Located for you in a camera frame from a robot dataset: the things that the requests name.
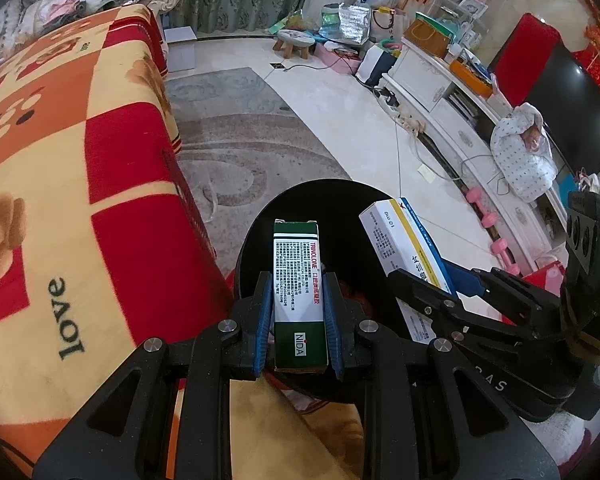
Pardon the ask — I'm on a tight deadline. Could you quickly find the brown paper bag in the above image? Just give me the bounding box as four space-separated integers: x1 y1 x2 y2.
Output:
404 16 453 58

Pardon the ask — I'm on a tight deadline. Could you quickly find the white tote bag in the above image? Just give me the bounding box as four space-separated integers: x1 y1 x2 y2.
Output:
371 7 411 43

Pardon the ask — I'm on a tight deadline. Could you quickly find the white dotted bag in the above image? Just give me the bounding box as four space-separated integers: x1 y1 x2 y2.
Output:
490 102 558 203

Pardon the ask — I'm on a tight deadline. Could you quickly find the white power strip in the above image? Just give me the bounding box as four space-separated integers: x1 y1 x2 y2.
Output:
375 87 401 111
397 112 426 136

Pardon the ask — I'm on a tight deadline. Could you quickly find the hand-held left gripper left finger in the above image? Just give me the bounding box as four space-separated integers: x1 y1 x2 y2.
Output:
32 271 276 480

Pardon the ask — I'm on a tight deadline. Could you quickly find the small wooden stool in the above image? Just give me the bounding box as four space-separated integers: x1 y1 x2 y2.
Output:
272 30 317 60

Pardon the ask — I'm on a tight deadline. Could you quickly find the pink storage box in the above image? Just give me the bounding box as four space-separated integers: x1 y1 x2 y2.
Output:
315 42 366 75

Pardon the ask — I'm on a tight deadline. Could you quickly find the silver insulated bag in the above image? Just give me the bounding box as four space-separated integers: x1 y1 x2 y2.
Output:
337 2 372 46

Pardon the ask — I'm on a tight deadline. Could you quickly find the white fluffy cloth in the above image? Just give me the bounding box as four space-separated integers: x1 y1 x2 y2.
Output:
525 407 593 468

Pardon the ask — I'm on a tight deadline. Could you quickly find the embroidered beige pillow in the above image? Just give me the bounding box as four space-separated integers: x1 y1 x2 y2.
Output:
0 0 31 61

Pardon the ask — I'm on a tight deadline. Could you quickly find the pink floral pillow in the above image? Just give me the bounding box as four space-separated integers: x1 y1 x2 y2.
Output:
25 0 113 28

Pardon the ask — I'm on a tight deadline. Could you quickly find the grey rug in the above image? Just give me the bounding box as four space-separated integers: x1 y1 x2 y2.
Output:
162 66 353 281

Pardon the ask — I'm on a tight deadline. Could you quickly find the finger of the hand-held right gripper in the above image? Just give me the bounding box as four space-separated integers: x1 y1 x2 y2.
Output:
439 257 565 337
387 266 531 347

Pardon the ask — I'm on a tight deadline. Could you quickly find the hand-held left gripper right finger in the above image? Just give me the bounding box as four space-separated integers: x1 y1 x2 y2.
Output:
324 271 561 480

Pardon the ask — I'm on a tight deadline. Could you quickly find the blue yellow white medicine box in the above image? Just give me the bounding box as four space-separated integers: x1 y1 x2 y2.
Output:
358 197 461 346

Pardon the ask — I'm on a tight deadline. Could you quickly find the black trash bin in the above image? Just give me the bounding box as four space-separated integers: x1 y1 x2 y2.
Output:
234 178 416 406

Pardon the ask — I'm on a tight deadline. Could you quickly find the green white medicine box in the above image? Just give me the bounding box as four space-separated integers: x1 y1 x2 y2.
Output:
271 219 329 375

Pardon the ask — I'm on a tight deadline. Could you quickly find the black television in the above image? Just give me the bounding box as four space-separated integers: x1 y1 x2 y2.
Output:
522 40 600 176

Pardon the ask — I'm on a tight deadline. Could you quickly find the white cardboard box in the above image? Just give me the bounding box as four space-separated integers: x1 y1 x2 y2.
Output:
164 27 198 73

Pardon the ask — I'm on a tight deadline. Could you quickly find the red cloth cover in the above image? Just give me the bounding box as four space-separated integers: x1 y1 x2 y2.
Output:
487 12 563 108

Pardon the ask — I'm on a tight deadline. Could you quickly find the white tv cabinet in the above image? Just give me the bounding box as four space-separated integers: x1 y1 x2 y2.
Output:
382 35 576 271

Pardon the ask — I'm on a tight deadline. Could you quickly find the green gift bag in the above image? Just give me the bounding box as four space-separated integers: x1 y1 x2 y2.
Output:
320 4 342 36

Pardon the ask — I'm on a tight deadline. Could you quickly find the pink dumbbell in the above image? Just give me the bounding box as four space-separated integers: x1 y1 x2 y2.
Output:
489 237 523 276
465 186 501 228

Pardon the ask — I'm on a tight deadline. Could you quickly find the printed checked blanket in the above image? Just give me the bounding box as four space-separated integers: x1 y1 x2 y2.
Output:
0 4 366 480

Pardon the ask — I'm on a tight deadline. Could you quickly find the red wall ornament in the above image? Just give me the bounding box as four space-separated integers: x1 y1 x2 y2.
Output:
575 0 600 101

